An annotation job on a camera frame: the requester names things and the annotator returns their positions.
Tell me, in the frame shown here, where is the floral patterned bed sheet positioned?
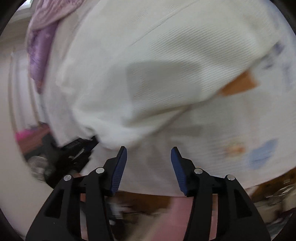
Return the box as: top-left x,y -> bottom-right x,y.
41,0 -> 296,197

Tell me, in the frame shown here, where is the white snap-button jacket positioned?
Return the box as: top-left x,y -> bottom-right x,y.
56,1 -> 278,149

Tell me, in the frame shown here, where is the purple floral quilt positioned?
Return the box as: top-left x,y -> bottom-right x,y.
26,0 -> 84,94

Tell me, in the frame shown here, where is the red and black hanging towel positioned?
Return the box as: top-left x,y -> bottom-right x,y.
15,124 -> 50,155

